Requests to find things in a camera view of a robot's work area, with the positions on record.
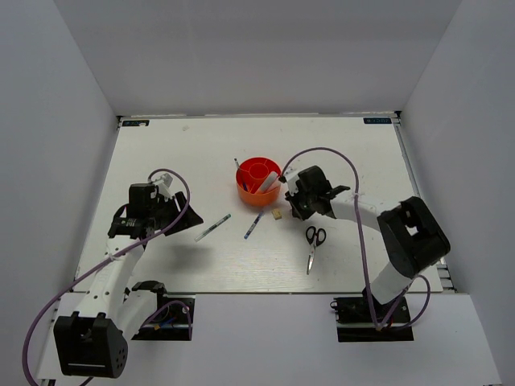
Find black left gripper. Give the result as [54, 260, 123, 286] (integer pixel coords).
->
[149, 191, 204, 236]

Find beige eraser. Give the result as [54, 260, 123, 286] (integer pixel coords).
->
[272, 209, 282, 220]

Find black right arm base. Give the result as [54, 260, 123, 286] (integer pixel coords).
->
[330, 297, 414, 343]

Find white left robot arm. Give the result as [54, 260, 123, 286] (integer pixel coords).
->
[53, 182, 204, 378]

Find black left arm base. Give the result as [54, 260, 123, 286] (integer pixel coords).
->
[132, 294, 196, 342]

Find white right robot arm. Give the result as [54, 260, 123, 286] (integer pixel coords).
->
[279, 166, 451, 321]

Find blue clear pen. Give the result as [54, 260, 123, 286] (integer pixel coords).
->
[244, 211, 264, 240]

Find green pen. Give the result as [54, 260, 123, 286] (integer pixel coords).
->
[194, 213, 232, 242]

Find orange round compartment container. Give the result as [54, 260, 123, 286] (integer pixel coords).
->
[235, 157, 281, 207]

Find right corner table label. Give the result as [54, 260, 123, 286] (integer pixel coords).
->
[363, 117, 392, 125]

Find corner table label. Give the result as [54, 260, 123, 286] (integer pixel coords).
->
[363, 117, 392, 125]
[122, 120, 150, 127]

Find left corner table label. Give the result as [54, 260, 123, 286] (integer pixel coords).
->
[122, 120, 150, 127]

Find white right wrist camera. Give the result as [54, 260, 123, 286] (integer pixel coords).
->
[278, 167, 299, 195]

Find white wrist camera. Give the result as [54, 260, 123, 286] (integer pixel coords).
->
[278, 167, 299, 195]
[149, 173, 173, 199]

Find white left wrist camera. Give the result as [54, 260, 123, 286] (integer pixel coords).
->
[149, 173, 173, 199]

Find black handled scissors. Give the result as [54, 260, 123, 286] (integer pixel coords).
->
[305, 226, 327, 275]

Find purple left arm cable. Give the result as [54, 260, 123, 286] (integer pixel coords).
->
[22, 168, 192, 386]

